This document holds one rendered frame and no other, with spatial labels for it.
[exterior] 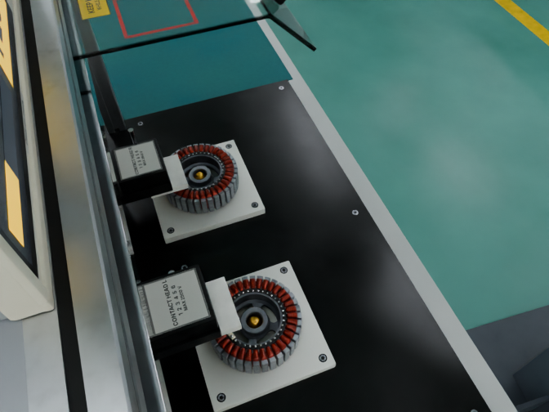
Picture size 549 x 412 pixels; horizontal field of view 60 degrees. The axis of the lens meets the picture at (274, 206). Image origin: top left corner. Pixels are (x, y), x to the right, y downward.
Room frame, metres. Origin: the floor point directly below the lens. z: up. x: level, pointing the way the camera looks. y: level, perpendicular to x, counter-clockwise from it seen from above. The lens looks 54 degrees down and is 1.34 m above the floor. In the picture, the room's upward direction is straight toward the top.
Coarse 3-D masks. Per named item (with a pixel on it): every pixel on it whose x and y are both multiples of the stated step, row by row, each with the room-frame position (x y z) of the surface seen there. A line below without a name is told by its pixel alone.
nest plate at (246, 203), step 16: (224, 144) 0.54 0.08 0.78; (240, 160) 0.50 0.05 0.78; (240, 176) 0.47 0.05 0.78; (240, 192) 0.44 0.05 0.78; (256, 192) 0.44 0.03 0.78; (160, 208) 0.41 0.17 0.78; (176, 208) 0.41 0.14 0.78; (224, 208) 0.41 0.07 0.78; (240, 208) 0.41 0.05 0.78; (256, 208) 0.41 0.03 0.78; (160, 224) 0.38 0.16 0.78; (176, 224) 0.38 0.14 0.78; (192, 224) 0.38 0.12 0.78; (208, 224) 0.38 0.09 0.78; (224, 224) 0.39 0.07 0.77
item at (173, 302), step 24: (144, 288) 0.21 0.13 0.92; (168, 288) 0.21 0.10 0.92; (192, 288) 0.21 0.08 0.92; (216, 288) 0.23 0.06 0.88; (168, 312) 0.19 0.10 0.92; (192, 312) 0.19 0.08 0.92; (216, 312) 0.20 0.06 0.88; (168, 336) 0.16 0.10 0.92; (192, 336) 0.17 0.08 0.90; (216, 336) 0.18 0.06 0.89
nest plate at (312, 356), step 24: (288, 264) 0.32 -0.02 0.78; (288, 288) 0.28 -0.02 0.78; (240, 312) 0.25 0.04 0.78; (312, 312) 0.25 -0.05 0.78; (240, 336) 0.22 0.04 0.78; (312, 336) 0.22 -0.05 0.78; (216, 360) 0.19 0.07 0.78; (288, 360) 0.19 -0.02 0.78; (312, 360) 0.19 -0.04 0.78; (216, 384) 0.16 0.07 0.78; (240, 384) 0.16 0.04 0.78; (264, 384) 0.16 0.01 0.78; (288, 384) 0.16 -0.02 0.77; (216, 408) 0.13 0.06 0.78
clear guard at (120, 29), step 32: (64, 0) 0.48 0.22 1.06; (128, 0) 0.48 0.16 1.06; (160, 0) 0.48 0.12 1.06; (192, 0) 0.48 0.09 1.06; (224, 0) 0.48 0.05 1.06; (256, 0) 0.48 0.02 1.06; (96, 32) 0.42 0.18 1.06; (128, 32) 0.42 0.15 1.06; (160, 32) 0.42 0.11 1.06; (192, 32) 0.42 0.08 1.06; (288, 32) 0.46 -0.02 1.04
